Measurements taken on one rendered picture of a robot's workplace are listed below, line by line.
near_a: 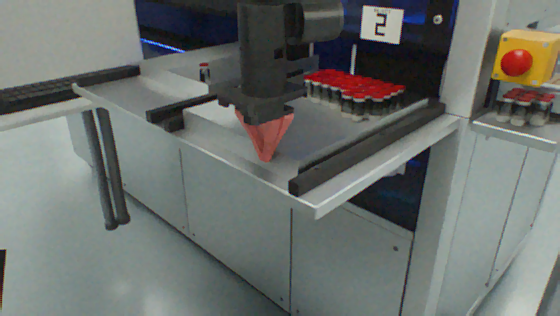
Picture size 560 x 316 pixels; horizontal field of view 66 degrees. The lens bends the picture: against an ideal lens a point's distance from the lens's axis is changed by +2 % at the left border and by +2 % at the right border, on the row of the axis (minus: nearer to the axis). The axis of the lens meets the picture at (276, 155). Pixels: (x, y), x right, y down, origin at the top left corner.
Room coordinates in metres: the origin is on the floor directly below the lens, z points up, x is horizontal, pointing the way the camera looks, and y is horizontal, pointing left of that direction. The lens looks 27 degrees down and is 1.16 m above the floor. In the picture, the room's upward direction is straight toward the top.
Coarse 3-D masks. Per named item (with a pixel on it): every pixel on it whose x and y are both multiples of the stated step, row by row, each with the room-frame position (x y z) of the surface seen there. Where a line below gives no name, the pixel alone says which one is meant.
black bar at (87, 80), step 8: (104, 72) 0.93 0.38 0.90; (112, 72) 0.93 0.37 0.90; (120, 72) 0.94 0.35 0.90; (128, 72) 0.96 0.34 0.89; (136, 72) 0.97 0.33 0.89; (80, 80) 0.88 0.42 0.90; (88, 80) 0.89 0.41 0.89; (96, 80) 0.90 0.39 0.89; (104, 80) 0.92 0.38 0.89; (112, 80) 0.93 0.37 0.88
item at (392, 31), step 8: (368, 8) 0.85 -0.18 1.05; (376, 8) 0.84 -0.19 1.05; (384, 8) 0.83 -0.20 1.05; (368, 16) 0.85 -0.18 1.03; (376, 16) 0.84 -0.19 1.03; (392, 16) 0.82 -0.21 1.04; (400, 16) 0.80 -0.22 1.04; (368, 24) 0.85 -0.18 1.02; (392, 24) 0.81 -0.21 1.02; (400, 24) 0.80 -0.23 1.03; (368, 32) 0.85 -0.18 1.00; (384, 32) 0.82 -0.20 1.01; (392, 32) 0.81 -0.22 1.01; (400, 32) 0.80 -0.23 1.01; (384, 40) 0.82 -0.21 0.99; (392, 40) 0.81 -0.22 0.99
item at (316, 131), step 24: (312, 72) 0.89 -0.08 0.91; (192, 120) 0.64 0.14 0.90; (216, 120) 0.69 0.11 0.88; (312, 120) 0.69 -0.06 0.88; (336, 120) 0.69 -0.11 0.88; (384, 120) 0.62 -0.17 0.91; (216, 144) 0.60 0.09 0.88; (240, 144) 0.56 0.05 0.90; (288, 144) 0.59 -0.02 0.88; (312, 144) 0.59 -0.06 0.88; (336, 144) 0.53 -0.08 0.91; (264, 168) 0.52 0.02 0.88; (288, 168) 0.49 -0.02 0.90
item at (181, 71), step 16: (208, 48) 1.11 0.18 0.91; (224, 48) 1.15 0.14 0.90; (144, 64) 0.96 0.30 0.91; (160, 64) 1.01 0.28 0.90; (176, 64) 1.04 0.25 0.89; (192, 64) 1.07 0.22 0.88; (224, 64) 1.07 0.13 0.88; (288, 64) 0.96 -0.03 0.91; (304, 64) 1.00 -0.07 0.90; (160, 80) 0.92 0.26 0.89; (176, 80) 0.87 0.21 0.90; (192, 80) 0.83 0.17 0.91; (224, 80) 0.82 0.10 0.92; (240, 80) 0.85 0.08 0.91
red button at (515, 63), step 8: (504, 56) 0.65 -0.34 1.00; (512, 56) 0.64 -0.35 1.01; (520, 56) 0.63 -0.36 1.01; (528, 56) 0.63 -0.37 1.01; (504, 64) 0.64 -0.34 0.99; (512, 64) 0.63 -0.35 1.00; (520, 64) 0.63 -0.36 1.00; (528, 64) 0.62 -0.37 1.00; (504, 72) 0.64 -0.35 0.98; (512, 72) 0.63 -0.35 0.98; (520, 72) 0.63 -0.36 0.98
